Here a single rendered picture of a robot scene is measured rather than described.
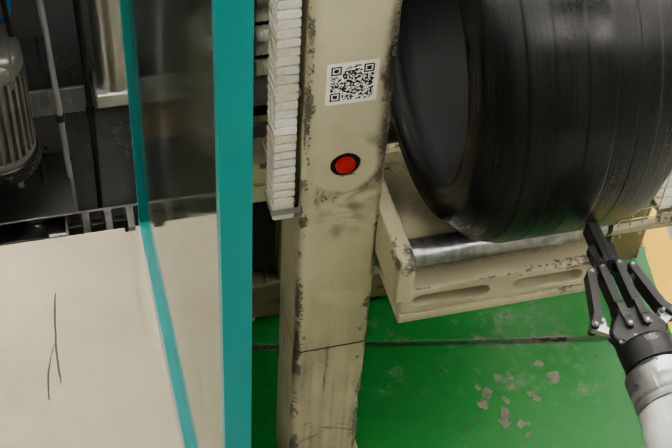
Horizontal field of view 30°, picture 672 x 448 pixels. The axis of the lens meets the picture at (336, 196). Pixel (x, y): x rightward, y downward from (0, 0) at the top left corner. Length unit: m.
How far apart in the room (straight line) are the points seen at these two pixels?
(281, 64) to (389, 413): 1.32
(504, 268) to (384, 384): 0.96
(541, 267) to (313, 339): 0.41
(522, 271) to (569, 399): 0.98
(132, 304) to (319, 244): 0.62
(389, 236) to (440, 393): 1.05
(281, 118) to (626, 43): 0.49
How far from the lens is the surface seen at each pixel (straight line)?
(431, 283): 1.97
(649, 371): 1.69
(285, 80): 1.73
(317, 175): 1.86
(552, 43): 1.61
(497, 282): 2.01
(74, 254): 1.47
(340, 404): 2.34
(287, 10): 1.66
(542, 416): 2.92
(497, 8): 1.62
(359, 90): 1.77
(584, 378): 3.01
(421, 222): 2.14
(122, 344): 1.38
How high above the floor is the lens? 2.35
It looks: 45 degrees down
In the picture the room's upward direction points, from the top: 4 degrees clockwise
